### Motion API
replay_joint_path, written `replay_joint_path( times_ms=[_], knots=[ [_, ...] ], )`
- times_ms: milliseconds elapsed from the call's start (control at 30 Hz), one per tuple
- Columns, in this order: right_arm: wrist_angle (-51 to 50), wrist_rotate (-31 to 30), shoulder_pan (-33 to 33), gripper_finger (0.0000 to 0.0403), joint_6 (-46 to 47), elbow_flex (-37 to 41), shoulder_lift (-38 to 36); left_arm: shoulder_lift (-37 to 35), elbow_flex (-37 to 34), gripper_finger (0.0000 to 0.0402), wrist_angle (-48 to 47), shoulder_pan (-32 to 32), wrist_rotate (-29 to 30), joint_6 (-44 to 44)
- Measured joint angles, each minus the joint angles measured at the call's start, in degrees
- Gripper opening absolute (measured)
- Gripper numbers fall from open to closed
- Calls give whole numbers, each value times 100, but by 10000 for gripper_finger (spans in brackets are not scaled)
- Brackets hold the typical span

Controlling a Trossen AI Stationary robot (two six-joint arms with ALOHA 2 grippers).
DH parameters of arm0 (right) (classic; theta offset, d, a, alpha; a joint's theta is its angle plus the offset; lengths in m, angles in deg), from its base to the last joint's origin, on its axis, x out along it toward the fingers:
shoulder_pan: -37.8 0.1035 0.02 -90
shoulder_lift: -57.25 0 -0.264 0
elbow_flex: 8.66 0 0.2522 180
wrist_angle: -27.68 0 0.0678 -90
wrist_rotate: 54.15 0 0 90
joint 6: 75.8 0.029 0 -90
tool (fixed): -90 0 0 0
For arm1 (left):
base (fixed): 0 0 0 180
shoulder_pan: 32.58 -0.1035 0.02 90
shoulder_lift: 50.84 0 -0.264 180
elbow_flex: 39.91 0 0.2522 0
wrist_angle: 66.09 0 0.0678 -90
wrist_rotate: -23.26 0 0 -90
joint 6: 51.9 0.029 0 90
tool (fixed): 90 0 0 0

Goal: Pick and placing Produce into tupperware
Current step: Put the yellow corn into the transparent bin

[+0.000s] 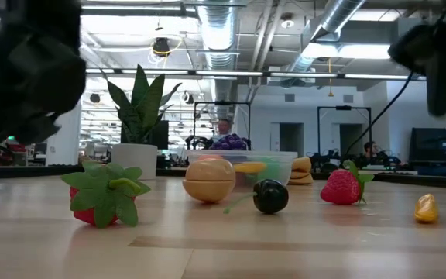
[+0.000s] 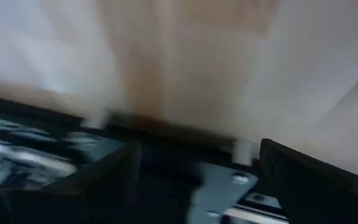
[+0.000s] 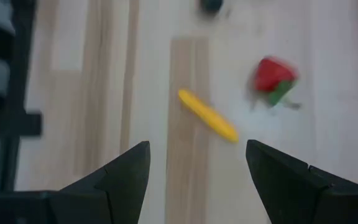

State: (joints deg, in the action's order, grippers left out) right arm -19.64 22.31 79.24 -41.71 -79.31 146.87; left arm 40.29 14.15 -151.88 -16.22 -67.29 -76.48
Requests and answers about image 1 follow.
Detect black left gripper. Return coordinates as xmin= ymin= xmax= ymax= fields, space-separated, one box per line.
xmin=0 ymin=21 xmax=87 ymax=158

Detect red toy strawberry large leaves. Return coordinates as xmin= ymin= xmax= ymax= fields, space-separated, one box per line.
xmin=60 ymin=161 xmax=153 ymax=229

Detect yellow toy pepper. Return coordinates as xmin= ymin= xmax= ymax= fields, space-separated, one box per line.
xmin=413 ymin=193 xmax=439 ymax=224

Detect tan toy potato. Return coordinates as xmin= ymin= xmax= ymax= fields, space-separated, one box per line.
xmin=182 ymin=157 xmax=237 ymax=204

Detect green toy corn cob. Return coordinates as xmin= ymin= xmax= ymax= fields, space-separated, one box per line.
xmin=259 ymin=157 xmax=286 ymax=183

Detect purple toy grapes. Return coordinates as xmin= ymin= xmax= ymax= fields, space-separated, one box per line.
xmin=209 ymin=133 xmax=249 ymax=151

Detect black toy cherry green stem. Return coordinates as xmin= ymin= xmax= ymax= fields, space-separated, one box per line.
xmin=222 ymin=178 xmax=290 ymax=215

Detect clear plastic tupperware container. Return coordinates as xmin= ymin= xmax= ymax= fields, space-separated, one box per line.
xmin=186 ymin=150 xmax=298 ymax=191

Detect white building column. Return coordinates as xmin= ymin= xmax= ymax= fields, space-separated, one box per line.
xmin=46 ymin=102 xmax=84 ymax=167

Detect dark equipment cabinet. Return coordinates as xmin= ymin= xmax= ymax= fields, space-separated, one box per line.
xmin=408 ymin=126 xmax=446 ymax=177

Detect person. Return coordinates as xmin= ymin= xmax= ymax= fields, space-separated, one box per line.
xmin=214 ymin=118 xmax=234 ymax=136
xmin=363 ymin=140 xmax=402 ymax=168

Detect snake plant in white pot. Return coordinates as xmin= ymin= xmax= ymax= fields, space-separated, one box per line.
xmin=101 ymin=64 xmax=184 ymax=181

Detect black background monitor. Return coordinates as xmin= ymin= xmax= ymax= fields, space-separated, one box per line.
xmin=120 ymin=119 xmax=170 ymax=151

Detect black ceiling-hung device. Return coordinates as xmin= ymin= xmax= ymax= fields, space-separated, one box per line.
xmin=151 ymin=36 xmax=172 ymax=58

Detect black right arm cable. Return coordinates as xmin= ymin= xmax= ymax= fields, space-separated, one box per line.
xmin=341 ymin=71 xmax=416 ymax=162

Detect black aluminium table frame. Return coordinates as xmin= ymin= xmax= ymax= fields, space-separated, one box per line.
xmin=0 ymin=163 xmax=446 ymax=191

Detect black background frame stand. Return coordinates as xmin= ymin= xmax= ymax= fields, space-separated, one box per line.
xmin=317 ymin=105 xmax=372 ymax=160
xmin=193 ymin=101 xmax=252 ymax=151

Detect silver ceiling air duct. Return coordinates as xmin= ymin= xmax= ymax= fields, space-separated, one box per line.
xmin=284 ymin=0 xmax=367 ymax=84
xmin=197 ymin=0 xmax=242 ymax=129

